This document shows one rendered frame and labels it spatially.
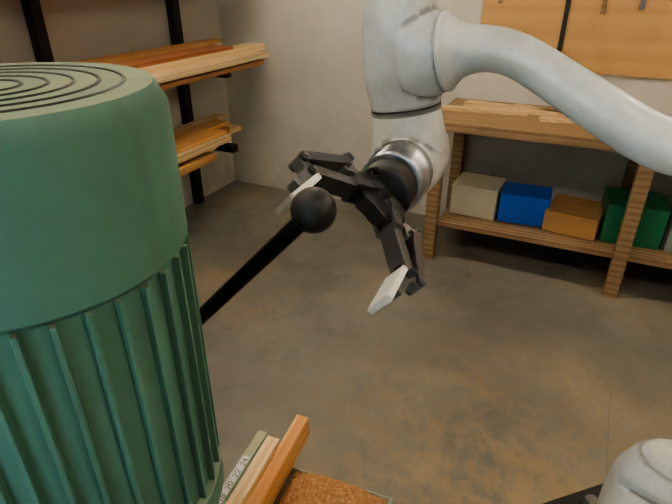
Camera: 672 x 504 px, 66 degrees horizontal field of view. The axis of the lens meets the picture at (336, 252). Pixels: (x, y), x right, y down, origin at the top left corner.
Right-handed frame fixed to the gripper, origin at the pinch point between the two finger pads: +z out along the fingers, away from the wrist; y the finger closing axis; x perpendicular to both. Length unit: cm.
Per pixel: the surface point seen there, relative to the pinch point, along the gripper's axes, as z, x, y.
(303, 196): 11.2, 8.8, 5.8
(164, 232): 23.1, 8.4, 9.1
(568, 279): -245, -60, -125
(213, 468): 21.8, -6.2, -4.0
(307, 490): -0.1, -30.4, -22.5
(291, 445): -5.7, -33.2, -18.3
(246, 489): 3.8, -33.9, -16.1
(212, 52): -243, -128, 115
